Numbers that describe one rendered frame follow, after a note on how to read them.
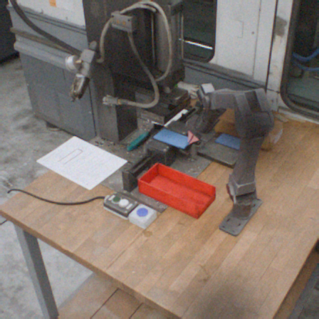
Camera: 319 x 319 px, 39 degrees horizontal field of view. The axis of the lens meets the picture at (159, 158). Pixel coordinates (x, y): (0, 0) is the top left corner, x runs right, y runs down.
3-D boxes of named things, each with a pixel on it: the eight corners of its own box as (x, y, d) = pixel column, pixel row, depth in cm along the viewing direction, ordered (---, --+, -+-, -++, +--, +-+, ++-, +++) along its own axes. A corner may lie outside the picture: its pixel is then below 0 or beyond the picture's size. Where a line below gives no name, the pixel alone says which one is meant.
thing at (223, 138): (250, 154, 176) (250, 147, 174) (215, 142, 183) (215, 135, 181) (257, 144, 180) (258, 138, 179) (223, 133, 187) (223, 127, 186)
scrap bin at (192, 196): (197, 219, 151) (198, 206, 148) (138, 192, 163) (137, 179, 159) (215, 199, 159) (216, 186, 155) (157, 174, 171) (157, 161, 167)
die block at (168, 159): (166, 169, 173) (165, 154, 168) (144, 161, 178) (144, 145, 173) (194, 144, 186) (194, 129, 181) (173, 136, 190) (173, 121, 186)
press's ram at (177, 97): (166, 133, 161) (164, 55, 143) (110, 112, 174) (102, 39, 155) (193, 110, 173) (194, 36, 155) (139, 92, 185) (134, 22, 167)
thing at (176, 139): (187, 149, 167) (187, 143, 166) (153, 137, 174) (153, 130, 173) (196, 141, 172) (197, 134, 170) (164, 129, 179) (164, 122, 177)
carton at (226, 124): (268, 152, 181) (270, 136, 176) (213, 133, 193) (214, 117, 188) (281, 137, 189) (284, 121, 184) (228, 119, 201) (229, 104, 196)
